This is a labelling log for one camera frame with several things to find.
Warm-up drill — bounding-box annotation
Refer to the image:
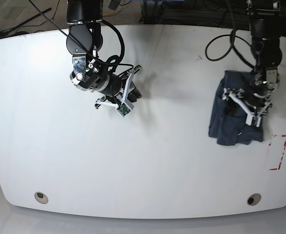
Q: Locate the left table cable grommet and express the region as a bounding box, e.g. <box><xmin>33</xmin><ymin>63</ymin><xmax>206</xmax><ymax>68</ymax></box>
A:
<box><xmin>34</xmin><ymin>192</ymin><xmax>48</xmax><ymax>204</ymax></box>

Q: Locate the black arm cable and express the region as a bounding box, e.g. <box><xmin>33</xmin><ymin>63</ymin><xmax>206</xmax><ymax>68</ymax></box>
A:
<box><xmin>28</xmin><ymin>0</ymin><xmax>133</xmax><ymax>74</ymax></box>
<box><xmin>205</xmin><ymin>0</ymin><xmax>258</xmax><ymax>70</ymax></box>

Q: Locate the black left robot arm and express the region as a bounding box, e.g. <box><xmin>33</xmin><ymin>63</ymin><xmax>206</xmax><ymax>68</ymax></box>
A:
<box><xmin>223</xmin><ymin>0</ymin><xmax>282</xmax><ymax>118</ymax></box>

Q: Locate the red tape rectangle marking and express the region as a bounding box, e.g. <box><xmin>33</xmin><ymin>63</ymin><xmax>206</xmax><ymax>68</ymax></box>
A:
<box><xmin>267</xmin><ymin>135</ymin><xmax>286</xmax><ymax>171</ymax></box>

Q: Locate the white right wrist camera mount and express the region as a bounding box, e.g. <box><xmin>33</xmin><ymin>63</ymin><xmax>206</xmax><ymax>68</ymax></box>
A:
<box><xmin>95</xmin><ymin>65</ymin><xmax>142</xmax><ymax>117</ymax></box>

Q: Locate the dark blue T-shirt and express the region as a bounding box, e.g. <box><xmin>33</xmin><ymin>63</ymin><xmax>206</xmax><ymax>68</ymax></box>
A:
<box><xmin>208</xmin><ymin>70</ymin><xmax>264</xmax><ymax>146</ymax></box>

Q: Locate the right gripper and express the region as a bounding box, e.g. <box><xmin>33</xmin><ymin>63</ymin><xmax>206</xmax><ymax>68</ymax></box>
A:
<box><xmin>70</xmin><ymin>55</ymin><xmax>142</xmax><ymax>102</ymax></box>

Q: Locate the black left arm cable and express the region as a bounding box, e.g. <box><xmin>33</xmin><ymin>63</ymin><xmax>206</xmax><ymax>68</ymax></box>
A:
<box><xmin>205</xmin><ymin>0</ymin><xmax>258</xmax><ymax>70</ymax></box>

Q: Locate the table cable grommet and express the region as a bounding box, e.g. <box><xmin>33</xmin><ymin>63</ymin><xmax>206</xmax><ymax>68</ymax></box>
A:
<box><xmin>247</xmin><ymin>194</ymin><xmax>262</xmax><ymax>206</ymax></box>
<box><xmin>34</xmin><ymin>192</ymin><xmax>48</xmax><ymax>204</ymax></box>

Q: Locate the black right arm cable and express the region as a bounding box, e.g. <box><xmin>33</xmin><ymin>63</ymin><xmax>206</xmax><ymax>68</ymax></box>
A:
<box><xmin>28</xmin><ymin>0</ymin><xmax>133</xmax><ymax>74</ymax></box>

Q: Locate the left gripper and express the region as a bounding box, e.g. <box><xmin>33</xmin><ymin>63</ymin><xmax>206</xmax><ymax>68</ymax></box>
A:
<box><xmin>225</xmin><ymin>67</ymin><xmax>279</xmax><ymax>116</ymax></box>

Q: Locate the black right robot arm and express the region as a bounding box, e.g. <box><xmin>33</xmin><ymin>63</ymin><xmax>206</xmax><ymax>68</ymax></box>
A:
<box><xmin>66</xmin><ymin>0</ymin><xmax>130</xmax><ymax>103</ymax></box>

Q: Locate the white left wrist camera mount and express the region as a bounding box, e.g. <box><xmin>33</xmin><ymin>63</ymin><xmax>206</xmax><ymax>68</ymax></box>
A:
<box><xmin>222</xmin><ymin>88</ymin><xmax>272</xmax><ymax>127</ymax></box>

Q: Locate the right table cable grommet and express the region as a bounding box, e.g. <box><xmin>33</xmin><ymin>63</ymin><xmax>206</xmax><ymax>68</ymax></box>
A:
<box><xmin>247</xmin><ymin>194</ymin><xmax>262</xmax><ymax>206</ymax></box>

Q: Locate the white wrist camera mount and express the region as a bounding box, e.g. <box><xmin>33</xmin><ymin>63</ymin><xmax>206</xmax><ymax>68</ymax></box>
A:
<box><xmin>222</xmin><ymin>88</ymin><xmax>272</xmax><ymax>127</ymax></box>
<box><xmin>95</xmin><ymin>65</ymin><xmax>142</xmax><ymax>117</ymax></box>

